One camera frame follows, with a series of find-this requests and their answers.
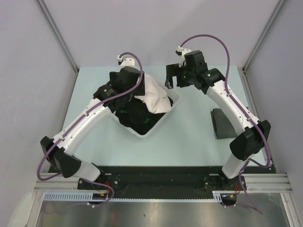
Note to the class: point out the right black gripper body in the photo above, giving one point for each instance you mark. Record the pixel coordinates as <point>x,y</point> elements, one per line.
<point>185,77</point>

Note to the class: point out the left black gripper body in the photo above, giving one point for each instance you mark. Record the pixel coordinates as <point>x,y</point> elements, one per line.
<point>113,76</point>

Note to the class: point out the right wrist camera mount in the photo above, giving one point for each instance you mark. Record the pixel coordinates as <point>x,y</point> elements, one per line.
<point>180,51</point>

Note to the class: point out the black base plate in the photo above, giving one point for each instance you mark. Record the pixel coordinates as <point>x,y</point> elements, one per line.
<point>168,183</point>

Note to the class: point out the black t-shirt pile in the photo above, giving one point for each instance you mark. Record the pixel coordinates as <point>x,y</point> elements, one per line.
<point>134,114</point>

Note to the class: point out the white floral t-shirt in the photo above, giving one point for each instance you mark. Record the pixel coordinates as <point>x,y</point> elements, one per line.
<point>156,98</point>

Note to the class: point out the white plastic basket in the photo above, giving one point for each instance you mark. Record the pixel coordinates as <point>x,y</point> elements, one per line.
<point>174,95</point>

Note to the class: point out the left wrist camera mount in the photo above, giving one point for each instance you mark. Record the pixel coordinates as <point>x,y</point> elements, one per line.
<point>126,62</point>

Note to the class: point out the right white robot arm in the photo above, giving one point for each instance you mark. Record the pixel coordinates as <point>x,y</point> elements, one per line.
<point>252,133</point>

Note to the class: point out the aluminium frame rail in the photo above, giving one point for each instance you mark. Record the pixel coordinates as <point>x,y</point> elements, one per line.
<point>256,183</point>

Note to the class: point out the white slotted cable duct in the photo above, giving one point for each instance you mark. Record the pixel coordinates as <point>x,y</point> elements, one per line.
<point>90,197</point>

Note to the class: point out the folded dark grey t-shirt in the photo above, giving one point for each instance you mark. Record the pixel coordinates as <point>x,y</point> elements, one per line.
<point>223,129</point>

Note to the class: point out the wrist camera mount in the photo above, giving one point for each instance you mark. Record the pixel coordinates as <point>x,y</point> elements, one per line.
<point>180,51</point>
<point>126,62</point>

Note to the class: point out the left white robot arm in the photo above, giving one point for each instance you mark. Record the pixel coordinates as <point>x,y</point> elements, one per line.
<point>59,151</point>

